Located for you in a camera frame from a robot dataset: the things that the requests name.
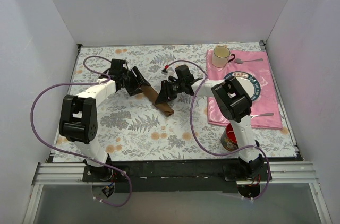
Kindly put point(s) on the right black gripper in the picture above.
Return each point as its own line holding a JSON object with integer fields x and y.
{"x": 169, "y": 91}

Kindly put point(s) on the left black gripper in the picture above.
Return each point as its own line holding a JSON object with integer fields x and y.
{"x": 134, "y": 81}

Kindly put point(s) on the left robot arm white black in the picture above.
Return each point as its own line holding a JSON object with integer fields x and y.
{"x": 79, "y": 123}

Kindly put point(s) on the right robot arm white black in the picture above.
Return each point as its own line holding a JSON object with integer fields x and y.
{"x": 234, "y": 104}

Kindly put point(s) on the floral tablecloth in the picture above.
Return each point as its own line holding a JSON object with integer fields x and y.
{"x": 131, "y": 128}

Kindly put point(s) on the cream enamel mug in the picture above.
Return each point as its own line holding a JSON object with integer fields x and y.
{"x": 221, "y": 56}

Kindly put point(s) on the red interior dark mug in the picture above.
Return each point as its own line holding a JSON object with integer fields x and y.
{"x": 228, "y": 139}

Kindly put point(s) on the silver spoon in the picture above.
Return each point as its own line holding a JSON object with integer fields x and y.
{"x": 240, "y": 61}

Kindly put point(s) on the white plate dark rim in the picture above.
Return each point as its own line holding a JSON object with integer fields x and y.
{"x": 250, "y": 84}

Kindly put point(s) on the black base bar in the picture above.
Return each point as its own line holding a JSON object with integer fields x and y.
{"x": 175, "y": 175}

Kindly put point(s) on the pink satin cloth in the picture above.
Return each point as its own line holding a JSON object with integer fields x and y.
{"x": 267, "y": 102}

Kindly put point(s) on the silver fork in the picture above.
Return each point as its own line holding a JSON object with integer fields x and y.
{"x": 262, "y": 115}

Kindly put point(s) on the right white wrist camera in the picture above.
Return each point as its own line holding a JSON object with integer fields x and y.
{"x": 167, "y": 72}

